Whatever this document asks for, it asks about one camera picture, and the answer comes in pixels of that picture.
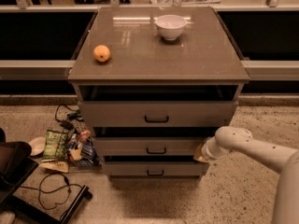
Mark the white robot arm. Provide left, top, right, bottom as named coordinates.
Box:
left=193, top=126, right=299, bottom=224

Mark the grey drawer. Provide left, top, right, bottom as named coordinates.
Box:
left=103, top=161, right=209, bottom=177
left=93, top=137, right=206, bottom=156
left=78, top=101, right=238, bottom=128

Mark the tan flat package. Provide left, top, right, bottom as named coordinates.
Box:
left=39, top=161, right=69, bottom=173

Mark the green chip bag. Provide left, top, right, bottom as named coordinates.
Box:
left=43, top=130, right=68, bottom=161

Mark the grey drawer cabinet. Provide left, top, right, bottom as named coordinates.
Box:
left=68, top=7, right=249, bottom=165

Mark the white bowl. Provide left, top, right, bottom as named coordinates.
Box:
left=155, top=15, right=187, bottom=40

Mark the white paper plate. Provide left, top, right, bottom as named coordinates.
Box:
left=29, top=136, right=46, bottom=156

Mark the black cable on floor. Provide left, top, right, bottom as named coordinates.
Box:
left=20, top=172, right=84, bottom=211

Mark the pile of snack packages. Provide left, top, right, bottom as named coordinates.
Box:
left=67, top=130, right=99, bottom=167

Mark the orange fruit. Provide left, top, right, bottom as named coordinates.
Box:
left=93, top=45, right=110, bottom=63

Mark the black power adapter cable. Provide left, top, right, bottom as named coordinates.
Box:
left=54, top=104, right=84, bottom=132

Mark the black equipment base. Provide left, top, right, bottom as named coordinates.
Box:
left=0, top=129, right=93, bottom=224

